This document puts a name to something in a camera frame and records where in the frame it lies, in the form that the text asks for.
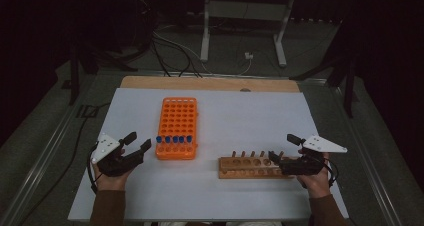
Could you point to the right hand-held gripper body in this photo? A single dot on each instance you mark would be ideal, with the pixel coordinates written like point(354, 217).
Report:
point(301, 167)

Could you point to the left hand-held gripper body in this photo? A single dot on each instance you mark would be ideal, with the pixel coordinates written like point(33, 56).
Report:
point(105, 147)

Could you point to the blue-capped glass test tube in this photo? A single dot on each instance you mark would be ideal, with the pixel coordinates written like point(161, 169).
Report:
point(167, 139)
point(189, 138)
point(181, 139)
point(175, 139)
point(159, 139)

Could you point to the wooden test tube rack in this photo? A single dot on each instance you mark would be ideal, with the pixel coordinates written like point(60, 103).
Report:
point(246, 174)

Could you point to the orange plastic test tube rack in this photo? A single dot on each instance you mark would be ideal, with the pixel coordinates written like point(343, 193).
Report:
point(178, 114)

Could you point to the person's right hand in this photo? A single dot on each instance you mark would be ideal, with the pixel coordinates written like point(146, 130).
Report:
point(318, 184)

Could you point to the person's left hand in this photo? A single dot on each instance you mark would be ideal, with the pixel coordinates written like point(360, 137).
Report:
point(111, 183)

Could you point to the white table mat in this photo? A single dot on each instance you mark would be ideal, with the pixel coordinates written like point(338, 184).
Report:
point(233, 119)

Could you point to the dark tripod stand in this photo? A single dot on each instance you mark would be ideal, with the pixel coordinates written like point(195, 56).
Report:
point(348, 86)
point(75, 72)

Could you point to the grey metal stand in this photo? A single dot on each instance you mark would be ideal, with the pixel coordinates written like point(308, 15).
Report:
point(246, 10)

